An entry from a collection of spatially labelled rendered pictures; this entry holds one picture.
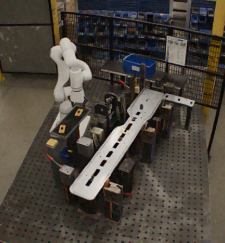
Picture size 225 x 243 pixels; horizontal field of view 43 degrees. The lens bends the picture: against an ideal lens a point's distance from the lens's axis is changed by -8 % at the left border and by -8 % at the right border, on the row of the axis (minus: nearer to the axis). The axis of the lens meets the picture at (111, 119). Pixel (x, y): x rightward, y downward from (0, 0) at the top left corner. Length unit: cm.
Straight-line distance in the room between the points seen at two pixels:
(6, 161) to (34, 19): 217
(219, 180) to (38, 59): 331
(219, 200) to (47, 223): 188
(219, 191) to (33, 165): 200
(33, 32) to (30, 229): 330
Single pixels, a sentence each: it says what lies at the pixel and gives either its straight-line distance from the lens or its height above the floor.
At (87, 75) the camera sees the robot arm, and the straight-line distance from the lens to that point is 218.
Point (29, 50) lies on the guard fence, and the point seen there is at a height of 60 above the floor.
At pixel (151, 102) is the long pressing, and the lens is 276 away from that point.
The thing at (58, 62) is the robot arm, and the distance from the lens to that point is 254.
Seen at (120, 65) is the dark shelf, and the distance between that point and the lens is 328.
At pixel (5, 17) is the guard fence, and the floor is 117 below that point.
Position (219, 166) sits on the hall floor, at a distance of 369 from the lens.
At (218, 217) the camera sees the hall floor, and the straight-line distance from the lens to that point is 322.
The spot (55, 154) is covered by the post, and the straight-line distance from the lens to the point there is 216.
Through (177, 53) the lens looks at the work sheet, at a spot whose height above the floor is 128.
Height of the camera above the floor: 256
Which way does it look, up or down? 38 degrees down
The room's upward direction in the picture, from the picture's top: 1 degrees counter-clockwise
